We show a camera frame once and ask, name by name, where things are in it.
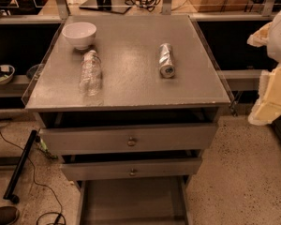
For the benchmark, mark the grey drawer cabinet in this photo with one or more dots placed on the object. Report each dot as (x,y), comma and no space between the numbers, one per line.
(133,93)

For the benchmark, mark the bowl with items on shelf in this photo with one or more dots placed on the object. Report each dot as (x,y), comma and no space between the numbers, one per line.
(6,73)

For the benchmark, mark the grey drawer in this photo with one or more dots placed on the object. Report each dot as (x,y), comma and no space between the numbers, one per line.
(100,140)
(131,169)
(139,201)

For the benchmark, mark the silver crushed can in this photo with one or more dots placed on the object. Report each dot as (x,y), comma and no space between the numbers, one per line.
(166,61)

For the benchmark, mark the black monitor stand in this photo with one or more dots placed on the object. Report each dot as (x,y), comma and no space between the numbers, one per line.
(111,6)

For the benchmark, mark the clear plastic water bottle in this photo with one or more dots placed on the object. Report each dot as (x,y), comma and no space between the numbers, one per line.
(91,74)

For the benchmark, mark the white ceramic bowl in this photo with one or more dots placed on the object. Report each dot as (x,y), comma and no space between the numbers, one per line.
(80,35)

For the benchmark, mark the grey top drawer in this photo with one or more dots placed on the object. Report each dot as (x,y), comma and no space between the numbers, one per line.
(100,140)

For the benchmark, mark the black bar on floor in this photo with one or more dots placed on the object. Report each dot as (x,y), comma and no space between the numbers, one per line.
(9,194)

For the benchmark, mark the brown shoe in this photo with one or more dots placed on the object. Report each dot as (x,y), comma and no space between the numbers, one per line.
(8,215)

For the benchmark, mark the grey middle drawer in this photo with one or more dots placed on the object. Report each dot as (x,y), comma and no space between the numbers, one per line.
(131,169)

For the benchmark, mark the grey bottom drawer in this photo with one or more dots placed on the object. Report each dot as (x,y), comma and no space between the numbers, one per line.
(139,201)

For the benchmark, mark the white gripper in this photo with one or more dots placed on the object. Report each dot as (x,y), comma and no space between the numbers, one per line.
(280,40)

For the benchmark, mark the grey side shelf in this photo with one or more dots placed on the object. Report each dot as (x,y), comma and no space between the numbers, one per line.
(241,80)

